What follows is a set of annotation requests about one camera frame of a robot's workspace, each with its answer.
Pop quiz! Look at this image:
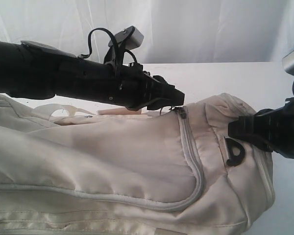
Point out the cream duffel bag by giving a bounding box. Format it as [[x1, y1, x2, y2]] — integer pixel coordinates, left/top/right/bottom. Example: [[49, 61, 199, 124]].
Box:
[[0, 94, 275, 235]]

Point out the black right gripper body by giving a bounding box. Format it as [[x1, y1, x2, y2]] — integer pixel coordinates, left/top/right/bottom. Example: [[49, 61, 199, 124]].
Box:
[[255, 97, 294, 157]]

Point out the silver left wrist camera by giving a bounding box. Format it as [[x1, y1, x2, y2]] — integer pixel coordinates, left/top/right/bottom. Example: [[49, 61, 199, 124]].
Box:
[[114, 25, 144, 50]]

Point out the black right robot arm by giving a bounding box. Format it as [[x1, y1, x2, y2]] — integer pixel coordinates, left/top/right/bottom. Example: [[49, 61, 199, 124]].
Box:
[[228, 97, 294, 159]]

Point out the black plastic D-ring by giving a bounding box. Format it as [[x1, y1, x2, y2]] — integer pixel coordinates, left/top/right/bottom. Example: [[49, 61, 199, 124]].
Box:
[[224, 137, 245, 167]]

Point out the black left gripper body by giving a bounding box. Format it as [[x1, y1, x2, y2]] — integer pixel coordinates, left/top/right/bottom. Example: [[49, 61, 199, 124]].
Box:
[[110, 64, 162, 108]]

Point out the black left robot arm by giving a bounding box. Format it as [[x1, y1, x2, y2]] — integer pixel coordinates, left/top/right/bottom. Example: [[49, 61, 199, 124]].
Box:
[[0, 26, 185, 111]]

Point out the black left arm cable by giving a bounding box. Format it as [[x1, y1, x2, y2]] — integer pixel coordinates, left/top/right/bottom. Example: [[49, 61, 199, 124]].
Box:
[[78, 28, 140, 71]]

